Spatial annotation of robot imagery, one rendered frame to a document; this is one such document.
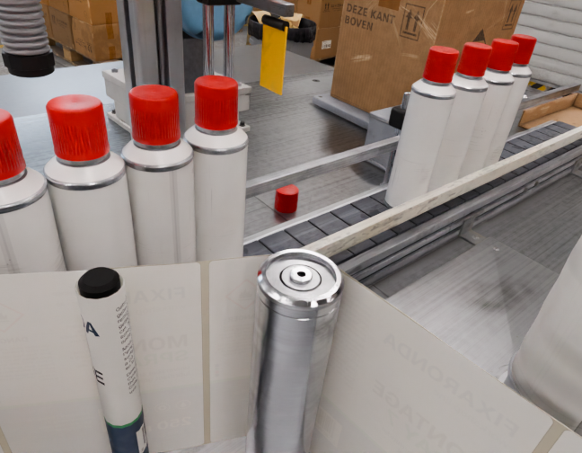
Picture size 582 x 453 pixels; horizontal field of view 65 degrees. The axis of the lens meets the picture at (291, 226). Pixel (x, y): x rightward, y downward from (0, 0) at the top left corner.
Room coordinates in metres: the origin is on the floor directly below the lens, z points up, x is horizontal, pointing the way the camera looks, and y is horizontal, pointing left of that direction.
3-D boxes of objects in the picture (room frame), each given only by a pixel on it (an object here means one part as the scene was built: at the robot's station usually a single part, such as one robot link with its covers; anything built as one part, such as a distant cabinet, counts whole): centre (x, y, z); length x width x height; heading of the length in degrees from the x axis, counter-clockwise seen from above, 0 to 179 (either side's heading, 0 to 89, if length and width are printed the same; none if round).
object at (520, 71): (0.69, -0.29, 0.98); 0.05 x 0.05 x 0.20
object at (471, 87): (0.59, -0.20, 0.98); 0.05 x 0.05 x 0.20
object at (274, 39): (0.40, 0.03, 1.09); 0.03 x 0.01 x 0.06; 43
